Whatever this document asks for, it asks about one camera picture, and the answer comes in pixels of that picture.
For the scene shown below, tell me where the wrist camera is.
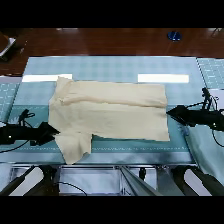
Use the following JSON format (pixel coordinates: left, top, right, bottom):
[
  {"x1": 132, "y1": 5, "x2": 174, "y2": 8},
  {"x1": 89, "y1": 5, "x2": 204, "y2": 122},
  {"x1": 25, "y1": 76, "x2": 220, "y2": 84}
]
[
  {"x1": 17, "y1": 108, "x2": 36, "y2": 128},
  {"x1": 200, "y1": 87, "x2": 218, "y2": 113}
]

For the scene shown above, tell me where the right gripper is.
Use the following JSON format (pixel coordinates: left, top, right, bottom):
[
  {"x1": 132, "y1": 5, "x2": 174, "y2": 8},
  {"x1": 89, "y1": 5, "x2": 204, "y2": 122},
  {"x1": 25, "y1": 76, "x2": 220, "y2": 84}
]
[{"x1": 165, "y1": 104, "x2": 202, "y2": 128}]

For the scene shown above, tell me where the blue round object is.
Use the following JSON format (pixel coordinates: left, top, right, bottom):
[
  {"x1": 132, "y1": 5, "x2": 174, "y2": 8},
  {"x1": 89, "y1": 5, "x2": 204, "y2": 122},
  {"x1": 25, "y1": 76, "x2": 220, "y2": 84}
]
[{"x1": 167, "y1": 30, "x2": 182, "y2": 42}]

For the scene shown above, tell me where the yellow T-shirt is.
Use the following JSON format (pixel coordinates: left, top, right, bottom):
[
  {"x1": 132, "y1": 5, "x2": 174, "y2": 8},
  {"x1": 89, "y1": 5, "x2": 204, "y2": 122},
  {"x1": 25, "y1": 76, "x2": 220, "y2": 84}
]
[{"x1": 47, "y1": 76, "x2": 171, "y2": 166}]

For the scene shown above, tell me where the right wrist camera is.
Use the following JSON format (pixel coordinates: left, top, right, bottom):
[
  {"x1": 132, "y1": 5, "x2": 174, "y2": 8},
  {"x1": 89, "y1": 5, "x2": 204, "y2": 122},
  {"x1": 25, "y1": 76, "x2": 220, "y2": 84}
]
[{"x1": 200, "y1": 87, "x2": 218, "y2": 113}]

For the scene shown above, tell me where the silver frame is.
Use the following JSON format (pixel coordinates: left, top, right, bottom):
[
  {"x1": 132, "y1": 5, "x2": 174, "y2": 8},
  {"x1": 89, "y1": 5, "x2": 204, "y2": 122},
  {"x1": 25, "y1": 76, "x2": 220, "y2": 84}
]
[{"x1": 0, "y1": 162, "x2": 224, "y2": 197}]

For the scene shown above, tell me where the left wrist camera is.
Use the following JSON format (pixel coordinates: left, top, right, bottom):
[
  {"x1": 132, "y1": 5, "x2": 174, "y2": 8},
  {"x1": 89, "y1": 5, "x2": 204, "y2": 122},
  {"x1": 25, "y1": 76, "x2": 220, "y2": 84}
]
[{"x1": 17, "y1": 108, "x2": 36, "y2": 128}]

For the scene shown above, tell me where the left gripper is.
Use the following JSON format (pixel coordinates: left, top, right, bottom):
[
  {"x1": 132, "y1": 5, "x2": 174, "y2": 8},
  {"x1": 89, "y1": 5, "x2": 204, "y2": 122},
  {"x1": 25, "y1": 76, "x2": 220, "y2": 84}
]
[{"x1": 30, "y1": 121, "x2": 61, "y2": 147}]

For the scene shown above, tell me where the black cable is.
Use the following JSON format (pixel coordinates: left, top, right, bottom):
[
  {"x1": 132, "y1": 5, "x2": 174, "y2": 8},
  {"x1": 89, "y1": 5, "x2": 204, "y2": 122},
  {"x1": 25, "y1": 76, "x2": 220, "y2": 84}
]
[
  {"x1": 54, "y1": 180, "x2": 88, "y2": 197},
  {"x1": 0, "y1": 139, "x2": 32, "y2": 155},
  {"x1": 211, "y1": 127, "x2": 224, "y2": 148}
]

